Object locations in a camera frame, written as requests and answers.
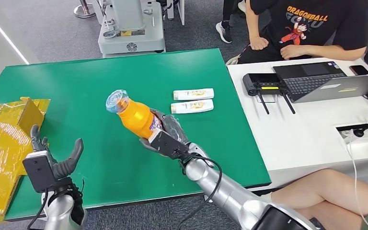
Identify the yellow taped cardboard box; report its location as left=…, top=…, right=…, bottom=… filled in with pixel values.
left=0, top=97, right=51, bottom=225

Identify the metal stanchion base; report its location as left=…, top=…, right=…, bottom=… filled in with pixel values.
left=73, top=0, right=96, bottom=19

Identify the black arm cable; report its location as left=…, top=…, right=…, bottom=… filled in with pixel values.
left=26, top=190, right=50, bottom=230
left=176, top=154, right=223, bottom=230

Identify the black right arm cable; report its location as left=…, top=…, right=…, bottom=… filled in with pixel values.
left=176, top=154, right=223, bottom=230

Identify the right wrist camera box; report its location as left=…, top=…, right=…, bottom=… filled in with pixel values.
left=148, top=128, right=192, bottom=161

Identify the white shampoo bottle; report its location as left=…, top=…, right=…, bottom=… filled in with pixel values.
left=173, top=88, right=215, bottom=101
left=171, top=99, right=214, bottom=114

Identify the standing person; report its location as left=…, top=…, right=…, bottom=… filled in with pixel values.
left=216, top=0, right=246, bottom=44

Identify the black smartphone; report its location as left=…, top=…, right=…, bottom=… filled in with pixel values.
left=349, top=65, right=368, bottom=76

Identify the white furniture leg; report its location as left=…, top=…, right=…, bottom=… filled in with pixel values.
left=166, top=0, right=185, bottom=26

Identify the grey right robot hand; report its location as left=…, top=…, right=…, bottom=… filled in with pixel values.
left=139, top=108, right=191, bottom=154

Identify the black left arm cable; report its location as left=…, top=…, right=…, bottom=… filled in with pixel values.
left=26, top=190, right=50, bottom=230

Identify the grey laptop with black keyboard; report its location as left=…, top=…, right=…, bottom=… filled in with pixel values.
left=272, top=61, right=368, bottom=104

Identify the orange bottle with blue cap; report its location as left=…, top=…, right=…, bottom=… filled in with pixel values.
left=105, top=89, right=164, bottom=140

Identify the black controller with antennas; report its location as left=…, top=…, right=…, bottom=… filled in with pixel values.
left=242, top=73, right=296, bottom=115

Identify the white cable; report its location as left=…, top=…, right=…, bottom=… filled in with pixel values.
left=344, top=129, right=368, bottom=230

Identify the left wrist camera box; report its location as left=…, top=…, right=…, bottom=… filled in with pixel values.
left=22, top=150, right=57, bottom=194

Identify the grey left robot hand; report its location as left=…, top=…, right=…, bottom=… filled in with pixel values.
left=30, top=124, right=85, bottom=180

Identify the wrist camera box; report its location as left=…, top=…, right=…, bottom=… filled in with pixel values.
left=148, top=128, right=192, bottom=161
left=22, top=150, right=57, bottom=194

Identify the person with crossed bare legs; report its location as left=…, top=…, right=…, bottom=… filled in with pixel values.
left=260, top=169, right=368, bottom=230

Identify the seated person in black shirt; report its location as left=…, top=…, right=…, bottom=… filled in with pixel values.
left=237, top=0, right=368, bottom=65

